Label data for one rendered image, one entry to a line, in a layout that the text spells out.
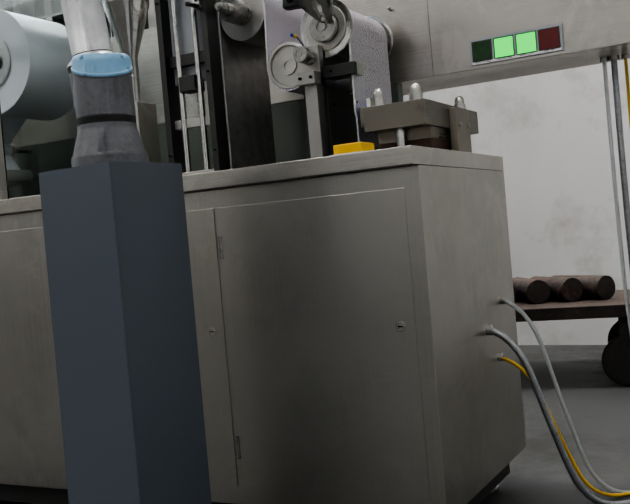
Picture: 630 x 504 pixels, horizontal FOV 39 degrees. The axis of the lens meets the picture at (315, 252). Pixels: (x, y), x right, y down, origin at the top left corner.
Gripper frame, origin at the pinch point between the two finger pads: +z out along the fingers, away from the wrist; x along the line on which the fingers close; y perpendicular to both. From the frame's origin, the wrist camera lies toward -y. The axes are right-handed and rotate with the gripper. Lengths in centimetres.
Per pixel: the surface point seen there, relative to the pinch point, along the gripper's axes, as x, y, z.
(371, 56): -4.6, 4.7, 17.6
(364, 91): -4.5, -6.8, 19.1
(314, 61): 3.9, -7.3, 6.4
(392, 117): -15.8, -20.1, 17.2
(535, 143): 24, 181, 236
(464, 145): -26.3, -12.2, 37.6
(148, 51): 84, 33, 21
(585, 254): 1, 131, 275
